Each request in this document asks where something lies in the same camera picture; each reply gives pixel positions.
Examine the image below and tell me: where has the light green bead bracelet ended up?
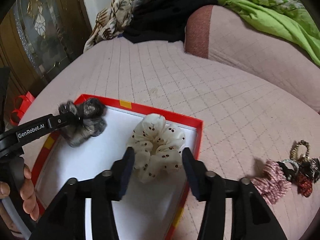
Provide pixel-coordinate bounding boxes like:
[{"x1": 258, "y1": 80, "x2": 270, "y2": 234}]
[{"x1": 281, "y1": 158, "x2": 300, "y2": 173}]

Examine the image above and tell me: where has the pink plaid scrunchie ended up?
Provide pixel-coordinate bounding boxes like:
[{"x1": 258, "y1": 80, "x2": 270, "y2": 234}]
[{"x1": 251, "y1": 159, "x2": 291, "y2": 205}]

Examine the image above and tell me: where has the leaf print cloth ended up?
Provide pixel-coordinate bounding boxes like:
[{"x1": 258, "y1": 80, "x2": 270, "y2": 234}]
[{"x1": 84, "y1": 0, "x2": 134, "y2": 51}]

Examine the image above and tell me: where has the pink bolster pillow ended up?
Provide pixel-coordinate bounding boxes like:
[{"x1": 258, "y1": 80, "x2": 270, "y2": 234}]
[{"x1": 184, "y1": 5, "x2": 319, "y2": 112}]

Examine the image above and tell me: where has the wooden glass door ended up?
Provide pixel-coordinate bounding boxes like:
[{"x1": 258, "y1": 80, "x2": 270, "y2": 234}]
[{"x1": 1, "y1": 0, "x2": 92, "y2": 105}]

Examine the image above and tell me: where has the green blanket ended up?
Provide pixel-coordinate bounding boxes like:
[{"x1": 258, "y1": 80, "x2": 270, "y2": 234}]
[{"x1": 217, "y1": 0, "x2": 319, "y2": 65}]

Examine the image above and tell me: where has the red tray box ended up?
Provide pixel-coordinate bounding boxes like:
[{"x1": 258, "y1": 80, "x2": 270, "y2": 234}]
[{"x1": 31, "y1": 94, "x2": 203, "y2": 240}]

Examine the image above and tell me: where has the black beaded hair claw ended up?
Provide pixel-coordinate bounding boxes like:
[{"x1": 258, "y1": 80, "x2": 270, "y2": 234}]
[{"x1": 299, "y1": 156, "x2": 319, "y2": 182}]

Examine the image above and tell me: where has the black clothing pile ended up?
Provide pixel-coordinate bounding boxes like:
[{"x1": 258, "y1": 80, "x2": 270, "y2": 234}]
[{"x1": 123, "y1": 0, "x2": 217, "y2": 43}]

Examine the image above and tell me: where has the dark red dotted scrunchie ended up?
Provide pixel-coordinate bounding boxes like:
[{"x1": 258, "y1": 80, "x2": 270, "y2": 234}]
[{"x1": 296, "y1": 172, "x2": 313, "y2": 198}]

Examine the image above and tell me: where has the grey sheer scrunchie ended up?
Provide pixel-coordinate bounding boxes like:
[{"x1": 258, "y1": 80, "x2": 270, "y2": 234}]
[{"x1": 58, "y1": 98, "x2": 107, "y2": 148}]

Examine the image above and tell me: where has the person left hand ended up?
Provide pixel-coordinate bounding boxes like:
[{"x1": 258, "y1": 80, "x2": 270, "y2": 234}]
[{"x1": 0, "y1": 164, "x2": 40, "y2": 233}]

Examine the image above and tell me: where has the white cherry print scrunchie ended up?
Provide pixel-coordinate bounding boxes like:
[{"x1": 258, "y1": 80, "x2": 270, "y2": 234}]
[{"x1": 126, "y1": 113, "x2": 186, "y2": 183}]

